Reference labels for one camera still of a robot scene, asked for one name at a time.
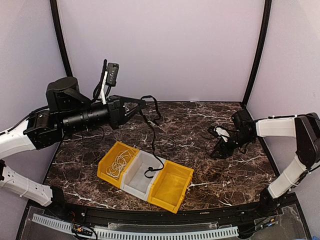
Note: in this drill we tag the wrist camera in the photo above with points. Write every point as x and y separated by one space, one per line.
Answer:
219 131
108 80

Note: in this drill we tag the white translucent plastic bin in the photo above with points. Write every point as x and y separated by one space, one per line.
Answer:
134 181

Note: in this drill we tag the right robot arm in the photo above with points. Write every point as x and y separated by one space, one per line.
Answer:
302 129

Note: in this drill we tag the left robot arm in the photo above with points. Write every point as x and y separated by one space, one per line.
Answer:
68 112

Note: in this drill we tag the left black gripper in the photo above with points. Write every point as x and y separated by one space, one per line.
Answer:
117 114

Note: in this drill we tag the right black frame post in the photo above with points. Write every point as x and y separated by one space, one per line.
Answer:
258 53

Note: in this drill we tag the white slotted cable duct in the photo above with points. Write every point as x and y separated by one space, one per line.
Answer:
121 231

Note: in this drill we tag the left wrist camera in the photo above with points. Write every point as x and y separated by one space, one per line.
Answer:
108 80

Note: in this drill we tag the left black frame post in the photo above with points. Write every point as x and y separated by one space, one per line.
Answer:
60 37

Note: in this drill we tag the right yellow plastic bin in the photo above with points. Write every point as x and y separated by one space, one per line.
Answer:
168 191

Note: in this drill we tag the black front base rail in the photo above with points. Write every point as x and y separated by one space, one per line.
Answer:
284 222

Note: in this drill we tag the black frame post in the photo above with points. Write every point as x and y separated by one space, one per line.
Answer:
258 53
60 37

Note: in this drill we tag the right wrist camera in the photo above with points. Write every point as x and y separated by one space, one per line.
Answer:
219 131

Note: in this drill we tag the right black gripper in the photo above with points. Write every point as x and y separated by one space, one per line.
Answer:
221 148

